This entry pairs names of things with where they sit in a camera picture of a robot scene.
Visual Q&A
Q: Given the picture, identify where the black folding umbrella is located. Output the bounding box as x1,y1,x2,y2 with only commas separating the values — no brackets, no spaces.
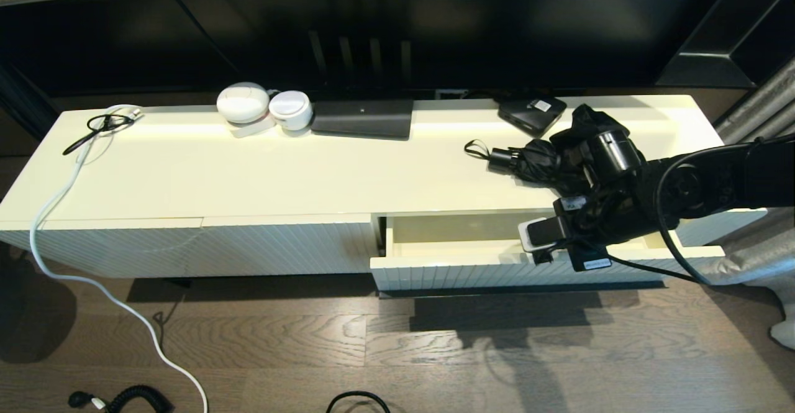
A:
464,104,628,199

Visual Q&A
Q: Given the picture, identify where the long thin black rod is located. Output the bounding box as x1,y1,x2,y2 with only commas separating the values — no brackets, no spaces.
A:
379,281,664,297

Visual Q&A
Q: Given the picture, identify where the white fluted drawer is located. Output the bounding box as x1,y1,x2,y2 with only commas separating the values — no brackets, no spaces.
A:
370,211,725,291

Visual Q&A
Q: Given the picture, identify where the white TV cabinet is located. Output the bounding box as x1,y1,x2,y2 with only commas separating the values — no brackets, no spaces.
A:
0,94,768,279

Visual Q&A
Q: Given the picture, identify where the small black labelled box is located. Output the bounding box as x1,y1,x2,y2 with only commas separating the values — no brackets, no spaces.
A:
497,95,567,138

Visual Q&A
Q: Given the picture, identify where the grey pleated curtain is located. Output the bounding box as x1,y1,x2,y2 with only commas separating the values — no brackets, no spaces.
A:
693,56,795,289

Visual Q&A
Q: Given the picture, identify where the black shelf unit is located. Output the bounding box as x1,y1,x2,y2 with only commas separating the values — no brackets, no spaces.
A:
655,0,795,88

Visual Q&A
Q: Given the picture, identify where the black television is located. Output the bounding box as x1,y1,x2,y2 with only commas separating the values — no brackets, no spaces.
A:
0,0,727,99

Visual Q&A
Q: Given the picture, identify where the white rounded floor object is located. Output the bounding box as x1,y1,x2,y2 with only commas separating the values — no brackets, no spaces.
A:
769,304,795,350

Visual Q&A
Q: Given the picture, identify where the dark grey flat box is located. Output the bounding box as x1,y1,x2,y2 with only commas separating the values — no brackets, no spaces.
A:
311,99,414,140

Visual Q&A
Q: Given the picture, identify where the small white round device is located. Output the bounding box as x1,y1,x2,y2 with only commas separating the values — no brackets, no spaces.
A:
269,91,314,132

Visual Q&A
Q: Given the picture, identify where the large white round device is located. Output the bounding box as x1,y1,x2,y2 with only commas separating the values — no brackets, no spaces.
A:
216,82,277,138

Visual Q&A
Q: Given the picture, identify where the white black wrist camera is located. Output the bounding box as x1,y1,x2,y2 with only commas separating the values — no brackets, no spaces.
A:
519,216,569,253

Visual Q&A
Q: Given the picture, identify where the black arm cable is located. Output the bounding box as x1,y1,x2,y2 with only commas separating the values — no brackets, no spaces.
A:
606,146,715,286

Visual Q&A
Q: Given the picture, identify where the black cable loop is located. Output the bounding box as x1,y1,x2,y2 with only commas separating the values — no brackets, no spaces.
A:
326,391,391,413

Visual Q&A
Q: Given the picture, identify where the black hanging cable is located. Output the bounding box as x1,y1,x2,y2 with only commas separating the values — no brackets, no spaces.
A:
151,0,240,75

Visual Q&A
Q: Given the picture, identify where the black coiled cable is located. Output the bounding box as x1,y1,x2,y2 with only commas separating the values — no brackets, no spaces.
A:
68,386,173,413

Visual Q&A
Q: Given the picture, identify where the thin black cable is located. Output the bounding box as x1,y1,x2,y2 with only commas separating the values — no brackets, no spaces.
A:
62,114,136,156

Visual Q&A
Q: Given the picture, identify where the white power cable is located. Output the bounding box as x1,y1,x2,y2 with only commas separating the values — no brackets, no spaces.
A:
28,105,209,413

